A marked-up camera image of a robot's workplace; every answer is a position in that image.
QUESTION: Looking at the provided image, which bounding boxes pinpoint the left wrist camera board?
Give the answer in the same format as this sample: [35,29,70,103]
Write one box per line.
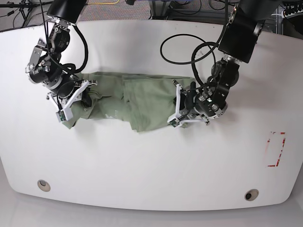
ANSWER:
[169,119,180,128]

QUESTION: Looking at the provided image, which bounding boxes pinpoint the red tape rectangle marker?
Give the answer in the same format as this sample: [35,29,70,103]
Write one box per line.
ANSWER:
[265,131,286,167]

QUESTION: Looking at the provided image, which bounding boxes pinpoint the white power strip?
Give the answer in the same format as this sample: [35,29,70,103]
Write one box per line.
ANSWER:
[282,4,303,18]

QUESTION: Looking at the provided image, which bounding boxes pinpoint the black tripod legs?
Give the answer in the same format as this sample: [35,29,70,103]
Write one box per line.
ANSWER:
[0,0,52,33]

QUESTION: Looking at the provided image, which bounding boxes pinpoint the right table cable grommet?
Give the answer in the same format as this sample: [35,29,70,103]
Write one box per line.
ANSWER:
[244,189,259,201]

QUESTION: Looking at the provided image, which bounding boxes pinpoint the table cable grommet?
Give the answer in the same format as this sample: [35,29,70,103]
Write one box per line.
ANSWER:
[37,180,51,192]
[244,189,259,201]

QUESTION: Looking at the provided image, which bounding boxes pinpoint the yellow cable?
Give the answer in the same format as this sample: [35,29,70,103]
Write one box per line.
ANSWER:
[86,0,120,6]

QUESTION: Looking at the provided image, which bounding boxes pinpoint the left table cable grommet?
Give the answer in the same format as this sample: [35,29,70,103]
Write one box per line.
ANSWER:
[37,180,51,192]

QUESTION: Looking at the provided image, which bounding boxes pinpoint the green polo shirt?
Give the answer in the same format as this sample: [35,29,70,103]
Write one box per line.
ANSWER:
[63,72,194,132]

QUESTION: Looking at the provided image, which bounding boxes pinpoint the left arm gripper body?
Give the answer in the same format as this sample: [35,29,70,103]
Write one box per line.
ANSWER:
[167,80,210,128]

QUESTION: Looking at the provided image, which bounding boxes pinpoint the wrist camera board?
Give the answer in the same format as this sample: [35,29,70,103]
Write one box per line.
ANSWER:
[169,119,180,128]
[56,111,66,122]

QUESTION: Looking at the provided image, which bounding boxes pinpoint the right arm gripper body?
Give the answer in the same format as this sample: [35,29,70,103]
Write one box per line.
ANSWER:
[46,79,98,121]

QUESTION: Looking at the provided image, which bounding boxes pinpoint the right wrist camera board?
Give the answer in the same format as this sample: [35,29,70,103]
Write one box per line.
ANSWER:
[56,111,66,122]

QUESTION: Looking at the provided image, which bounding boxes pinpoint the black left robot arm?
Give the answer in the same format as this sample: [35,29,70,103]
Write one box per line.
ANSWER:
[167,0,281,128]

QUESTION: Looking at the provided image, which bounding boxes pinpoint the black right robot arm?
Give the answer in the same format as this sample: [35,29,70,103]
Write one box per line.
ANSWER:
[25,0,98,127]

